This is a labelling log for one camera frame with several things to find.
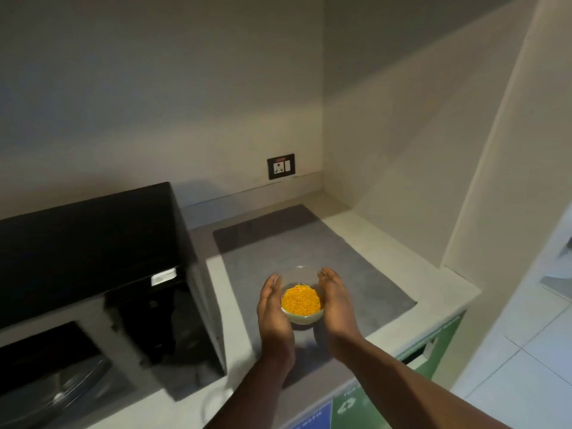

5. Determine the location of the person's right hand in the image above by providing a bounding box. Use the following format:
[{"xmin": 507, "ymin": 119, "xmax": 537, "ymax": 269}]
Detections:
[{"xmin": 315, "ymin": 268, "xmax": 363, "ymax": 354}]

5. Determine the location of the person's left hand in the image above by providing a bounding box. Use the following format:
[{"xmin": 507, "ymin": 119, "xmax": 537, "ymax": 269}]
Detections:
[{"xmin": 257, "ymin": 273, "xmax": 296, "ymax": 359}]

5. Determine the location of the clear glass bowl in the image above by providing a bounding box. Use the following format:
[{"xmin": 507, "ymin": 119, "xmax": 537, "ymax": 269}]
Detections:
[{"xmin": 270, "ymin": 265, "xmax": 325, "ymax": 327}]

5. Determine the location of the person's right forearm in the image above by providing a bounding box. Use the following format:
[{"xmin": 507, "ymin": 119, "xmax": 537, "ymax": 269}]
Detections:
[{"xmin": 333, "ymin": 337, "xmax": 512, "ymax": 429}]

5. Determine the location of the person's left forearm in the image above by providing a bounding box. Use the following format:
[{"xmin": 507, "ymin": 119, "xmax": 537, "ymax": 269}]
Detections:
[{"xmin": 203, "ymin": 350, "xmax": 296, "ymax": 429}]

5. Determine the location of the orange fried noodle snack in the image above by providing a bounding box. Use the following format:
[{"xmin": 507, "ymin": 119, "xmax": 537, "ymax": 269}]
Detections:
[{"xmin": 281, "ymin": 284, "xmax": 323, "ymax": 317}]

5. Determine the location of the grey counter mat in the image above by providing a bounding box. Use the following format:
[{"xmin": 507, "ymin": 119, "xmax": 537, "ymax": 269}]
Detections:
[{"xmin": 212, "ymin": 203, "xmax": 418, "ymax": 389}]

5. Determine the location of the glossy black microwave door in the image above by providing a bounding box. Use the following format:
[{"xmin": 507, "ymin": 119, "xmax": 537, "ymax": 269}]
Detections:
[{"xmin": 104, "ymin": 262, "xmax": 227, "ymax": 402}]

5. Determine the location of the blue waste bin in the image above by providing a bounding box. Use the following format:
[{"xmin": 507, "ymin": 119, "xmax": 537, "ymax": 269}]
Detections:
[{"xmin": 286, "ymin": 399, "xmax": 335, "ymax": 429}]

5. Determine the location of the black microwave oven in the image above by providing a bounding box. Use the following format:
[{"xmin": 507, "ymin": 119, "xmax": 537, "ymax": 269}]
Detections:
[{"xmin": 0, "ymin": 181, "xmax": 227, "ymax": 429}]

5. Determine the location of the glass microwave turntable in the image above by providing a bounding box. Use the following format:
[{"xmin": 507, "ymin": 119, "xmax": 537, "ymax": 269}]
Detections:
[{"xmin": 45, "ymin": 356, "xmax": 113, "ymax": 418}]

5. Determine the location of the grey floor mat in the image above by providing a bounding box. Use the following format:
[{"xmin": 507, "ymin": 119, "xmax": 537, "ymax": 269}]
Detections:
[{"xmin": 539, "ymin": 272, "xmax": 572, "ymax": 302}]

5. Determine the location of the black wall power socket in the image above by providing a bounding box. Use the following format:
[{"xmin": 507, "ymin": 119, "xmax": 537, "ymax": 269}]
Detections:
[{"xmin": 267, "ymin": 153, "xmax": 296, "ymax": 180}]

